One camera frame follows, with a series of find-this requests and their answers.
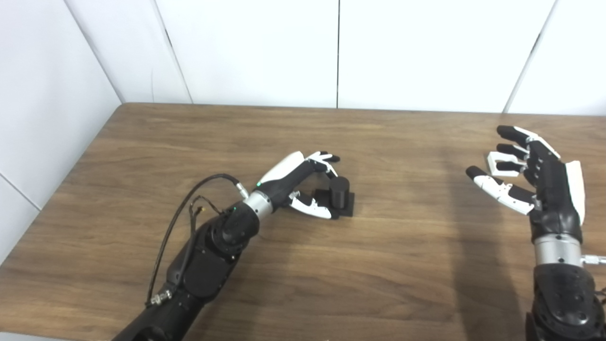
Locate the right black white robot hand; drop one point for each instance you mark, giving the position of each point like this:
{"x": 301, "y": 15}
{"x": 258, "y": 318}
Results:
{"x": 556, "y": 194}

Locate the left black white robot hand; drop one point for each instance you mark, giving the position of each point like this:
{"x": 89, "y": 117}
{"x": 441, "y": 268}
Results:
{"x": 286, "y": 177}

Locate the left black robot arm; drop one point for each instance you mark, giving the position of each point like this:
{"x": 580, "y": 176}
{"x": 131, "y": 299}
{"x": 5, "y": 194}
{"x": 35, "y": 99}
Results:
{"x": 208, "y": 265}

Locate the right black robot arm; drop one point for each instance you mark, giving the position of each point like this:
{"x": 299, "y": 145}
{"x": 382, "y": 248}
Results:
{"x": 563, "y": 293}

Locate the black peg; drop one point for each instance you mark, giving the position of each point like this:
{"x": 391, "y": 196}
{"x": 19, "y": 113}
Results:
{"x": 339, "y": 192}

